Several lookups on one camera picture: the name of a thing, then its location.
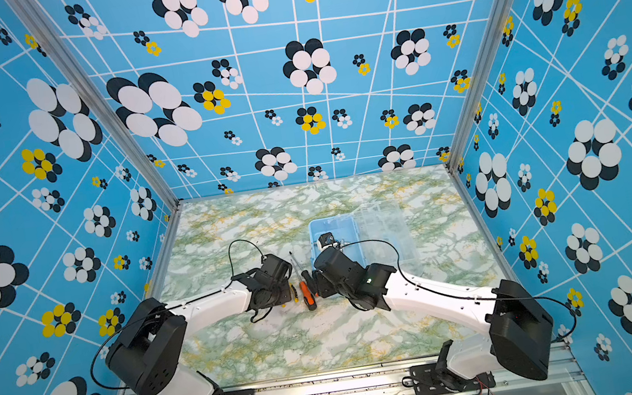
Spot orange black screwdriver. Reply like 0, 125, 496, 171
289, 252, 317, 311

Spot yellow-handled pliers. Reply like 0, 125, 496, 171
289, 284, 300, 303

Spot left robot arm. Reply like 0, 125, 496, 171
105, 254, 293, 395

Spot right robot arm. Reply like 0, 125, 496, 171
313, 246, 554, 393

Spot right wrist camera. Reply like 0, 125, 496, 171
317, 232, 342, 251

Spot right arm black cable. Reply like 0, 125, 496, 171
339, 210, 581, 369

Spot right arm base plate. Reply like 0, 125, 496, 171
402, 363, 496, 395

